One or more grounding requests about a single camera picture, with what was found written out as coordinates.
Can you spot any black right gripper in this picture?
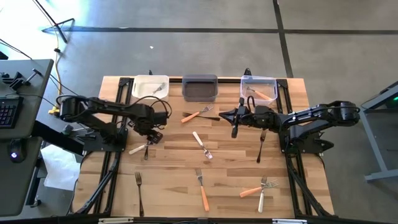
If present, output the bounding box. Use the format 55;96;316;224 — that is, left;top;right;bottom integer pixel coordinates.
219;98;280;139

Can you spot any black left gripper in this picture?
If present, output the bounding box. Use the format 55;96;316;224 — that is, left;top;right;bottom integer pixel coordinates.
132;119;164;146

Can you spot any grey translucent plastic bin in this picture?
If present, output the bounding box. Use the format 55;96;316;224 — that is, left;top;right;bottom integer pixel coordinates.
182;73;219;103

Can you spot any orange handled fork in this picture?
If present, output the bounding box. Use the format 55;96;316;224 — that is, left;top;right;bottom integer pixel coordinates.
239;179;280;198
246;86;273;101
180;104;215;124

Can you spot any fork with beige handle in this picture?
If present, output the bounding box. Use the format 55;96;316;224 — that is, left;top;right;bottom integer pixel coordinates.
195;168;211;212

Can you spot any clear plastic bin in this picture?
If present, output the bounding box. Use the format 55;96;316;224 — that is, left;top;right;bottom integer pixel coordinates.
239;75;279;106

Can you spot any white plastic bin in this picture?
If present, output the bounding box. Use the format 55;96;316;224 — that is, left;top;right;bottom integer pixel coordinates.
131;74;170;102

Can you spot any black desk leg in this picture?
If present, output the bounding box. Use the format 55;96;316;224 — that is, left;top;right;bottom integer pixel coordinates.
30;120;85;156

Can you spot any white paper sheet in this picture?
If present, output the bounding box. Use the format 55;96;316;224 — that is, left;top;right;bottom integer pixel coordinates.
40;144;82;192

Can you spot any grey office desk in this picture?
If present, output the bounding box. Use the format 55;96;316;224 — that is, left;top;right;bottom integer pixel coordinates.
0;58;55;218

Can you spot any black computer mouse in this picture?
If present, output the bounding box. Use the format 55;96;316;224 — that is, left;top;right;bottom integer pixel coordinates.
8;138;26;164

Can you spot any black floor stand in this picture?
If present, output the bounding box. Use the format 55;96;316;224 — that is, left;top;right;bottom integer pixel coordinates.
30;0;76;44

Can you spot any black keyboard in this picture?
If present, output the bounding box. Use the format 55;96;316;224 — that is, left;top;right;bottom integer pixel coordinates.
0;95;25;129

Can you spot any black desk clamp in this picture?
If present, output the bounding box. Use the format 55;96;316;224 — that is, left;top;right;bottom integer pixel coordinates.
0;68;43;91

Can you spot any black table rail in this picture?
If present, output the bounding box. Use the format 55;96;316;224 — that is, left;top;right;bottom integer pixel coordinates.
167;77;245;84

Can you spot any black aluminium frame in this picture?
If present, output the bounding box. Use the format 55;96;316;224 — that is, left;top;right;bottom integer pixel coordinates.
275;78;334;218
73;77;135;216

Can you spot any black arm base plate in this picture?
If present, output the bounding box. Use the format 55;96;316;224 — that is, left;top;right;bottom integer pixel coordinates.
83;126;129;153
278;129;335;156

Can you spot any silver metal bracket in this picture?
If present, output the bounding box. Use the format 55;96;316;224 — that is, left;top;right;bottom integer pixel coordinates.
98;217;135;224
272;218;308;224

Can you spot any yellow power cable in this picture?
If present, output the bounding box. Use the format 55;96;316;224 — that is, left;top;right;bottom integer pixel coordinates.
46;6;64;116

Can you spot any grey metal table frame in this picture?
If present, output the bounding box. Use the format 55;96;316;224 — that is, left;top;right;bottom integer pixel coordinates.
360;80;398;183

